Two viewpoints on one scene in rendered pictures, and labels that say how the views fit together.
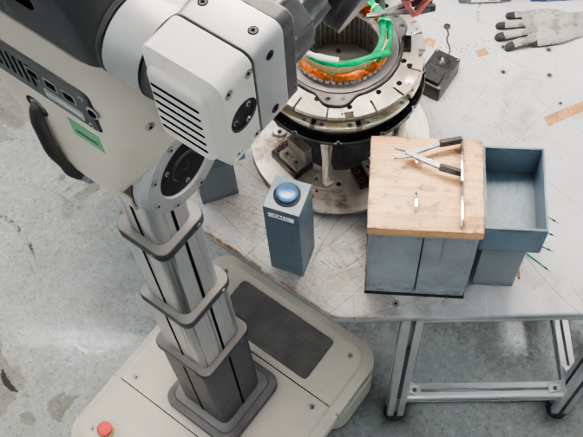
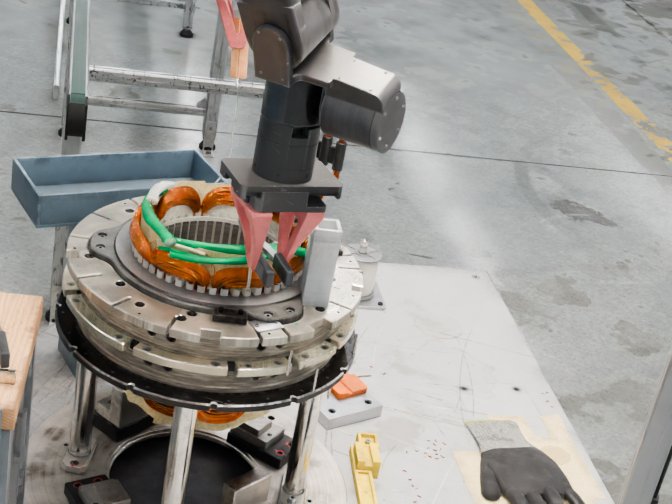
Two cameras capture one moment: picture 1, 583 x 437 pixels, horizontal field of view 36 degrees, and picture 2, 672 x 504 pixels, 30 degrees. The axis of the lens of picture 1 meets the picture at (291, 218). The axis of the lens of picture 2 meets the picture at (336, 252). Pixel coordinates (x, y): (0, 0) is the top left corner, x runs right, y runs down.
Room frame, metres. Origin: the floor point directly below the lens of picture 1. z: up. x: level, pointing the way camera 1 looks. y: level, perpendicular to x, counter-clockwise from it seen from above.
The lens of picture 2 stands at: (0.81, -1.29, 1.73)
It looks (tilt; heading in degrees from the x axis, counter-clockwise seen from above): 27 degrees down; 71
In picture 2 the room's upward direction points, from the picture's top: 11 degrees clockwise
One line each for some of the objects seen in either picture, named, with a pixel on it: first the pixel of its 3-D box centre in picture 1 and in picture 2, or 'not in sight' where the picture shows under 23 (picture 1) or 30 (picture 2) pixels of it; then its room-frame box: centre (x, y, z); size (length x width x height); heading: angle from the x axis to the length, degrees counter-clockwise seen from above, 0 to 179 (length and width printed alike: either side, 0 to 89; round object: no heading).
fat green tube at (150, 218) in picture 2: (350, 57); (159, 213); (1.01, -0.13, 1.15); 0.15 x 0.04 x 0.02; 80
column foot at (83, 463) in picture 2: (327, 183); (79, 453); (0.96, -0.08, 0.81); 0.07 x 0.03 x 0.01; 72
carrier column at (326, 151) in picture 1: (326, 157); (86, 383); (0.96, -0.08, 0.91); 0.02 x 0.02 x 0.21
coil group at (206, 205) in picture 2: not in sight; (228, 205); (1.10, -0.05, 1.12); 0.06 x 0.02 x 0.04; 170
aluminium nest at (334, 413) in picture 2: not in sight; (330, 391); (1.31, 0.07, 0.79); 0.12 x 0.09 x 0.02; 110
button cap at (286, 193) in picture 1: (286, 192); not in sight; (0.81, 0.00, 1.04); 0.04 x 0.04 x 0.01
